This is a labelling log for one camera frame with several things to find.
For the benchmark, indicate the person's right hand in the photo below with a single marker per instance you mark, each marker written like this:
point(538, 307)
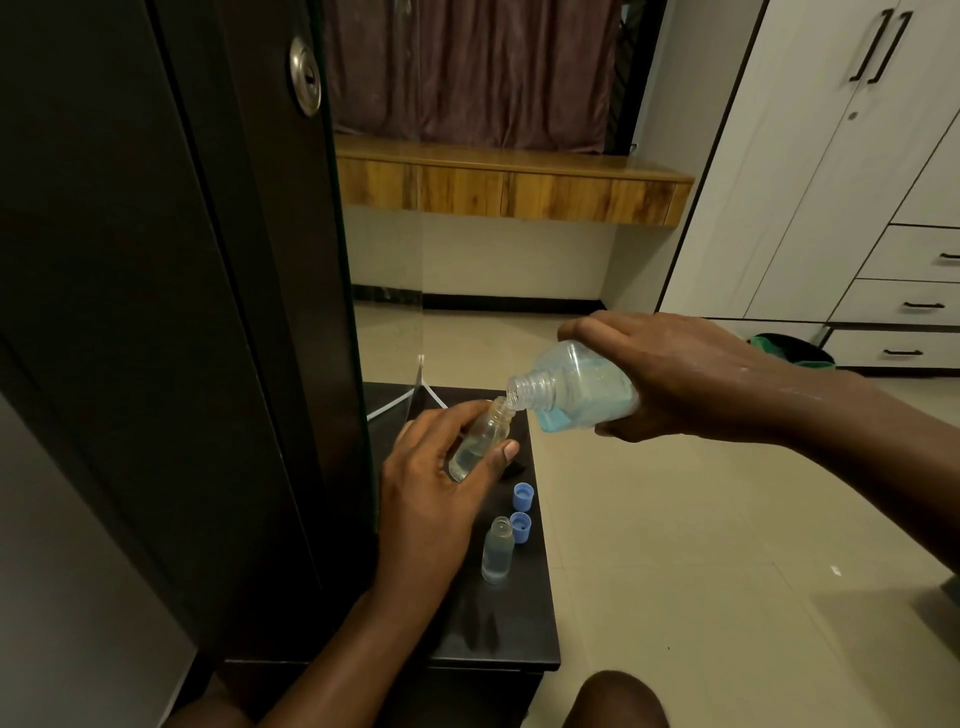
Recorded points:
point(697, 382)

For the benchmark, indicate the person's left hand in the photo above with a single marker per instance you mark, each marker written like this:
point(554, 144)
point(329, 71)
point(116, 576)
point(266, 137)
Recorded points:
point(424, 510)

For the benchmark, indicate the person's right thumb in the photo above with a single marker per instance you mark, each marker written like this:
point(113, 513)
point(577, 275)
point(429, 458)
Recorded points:
point(621, 431)

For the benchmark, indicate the person's left thumb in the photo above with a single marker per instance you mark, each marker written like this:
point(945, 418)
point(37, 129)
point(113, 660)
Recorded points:
point(499, 461)

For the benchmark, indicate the small clear glass bottle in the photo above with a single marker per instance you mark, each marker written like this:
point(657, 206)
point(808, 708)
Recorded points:
point(480, 442)

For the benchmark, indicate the clear bottle with blue liquid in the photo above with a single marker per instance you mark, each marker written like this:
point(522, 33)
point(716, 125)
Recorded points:
point(577, 390)

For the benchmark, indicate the person's left forearm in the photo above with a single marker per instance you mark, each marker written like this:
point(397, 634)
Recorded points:
point(352, 652)

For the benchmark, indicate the person's right forearm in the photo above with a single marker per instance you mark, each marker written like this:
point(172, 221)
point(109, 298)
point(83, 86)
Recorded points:
point(885, 457)

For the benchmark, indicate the blue bottle cap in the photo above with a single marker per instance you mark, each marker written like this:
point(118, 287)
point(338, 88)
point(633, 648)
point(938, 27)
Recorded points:
point(520, 526)
point(523, 495)

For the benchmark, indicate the small frosted clear bottle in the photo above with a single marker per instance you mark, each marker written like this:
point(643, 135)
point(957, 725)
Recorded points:
point(497, 555)

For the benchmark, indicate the white-edged clear stand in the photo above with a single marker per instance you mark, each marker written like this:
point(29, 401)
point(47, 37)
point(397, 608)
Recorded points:
point(431, 382)

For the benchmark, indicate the small dark table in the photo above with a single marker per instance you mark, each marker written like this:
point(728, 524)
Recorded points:
point(517, 622)

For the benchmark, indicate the green and black bag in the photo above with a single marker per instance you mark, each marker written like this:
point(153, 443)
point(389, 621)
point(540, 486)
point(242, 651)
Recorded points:
point(791, 351)

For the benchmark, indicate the white wardrobe drawer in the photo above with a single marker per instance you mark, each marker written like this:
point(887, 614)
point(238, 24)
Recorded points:
point(907, 255)
point(862, 351)
point(877, 304)

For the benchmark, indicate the person's right knee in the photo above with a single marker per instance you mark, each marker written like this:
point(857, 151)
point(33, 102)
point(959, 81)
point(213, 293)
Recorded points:
point(619, 701)

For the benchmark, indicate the white wardrobe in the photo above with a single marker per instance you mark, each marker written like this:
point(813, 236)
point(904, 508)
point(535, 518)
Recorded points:
point(795, 187)

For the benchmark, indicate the dark wardrobe door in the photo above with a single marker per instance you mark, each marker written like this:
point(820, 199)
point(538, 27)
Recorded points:
point(165, 315)

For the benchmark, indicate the maroon curtain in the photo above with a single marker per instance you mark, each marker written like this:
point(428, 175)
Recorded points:
point(472, 67)

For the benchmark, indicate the round metal door lock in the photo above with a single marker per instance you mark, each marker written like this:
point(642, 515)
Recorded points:
point(306, 75)

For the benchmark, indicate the wooden wall shelf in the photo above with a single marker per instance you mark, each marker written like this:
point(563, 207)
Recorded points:
point(510, 184)

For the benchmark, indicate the dark window frame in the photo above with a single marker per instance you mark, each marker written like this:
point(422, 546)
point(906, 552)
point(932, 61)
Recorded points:
point(637, 75)

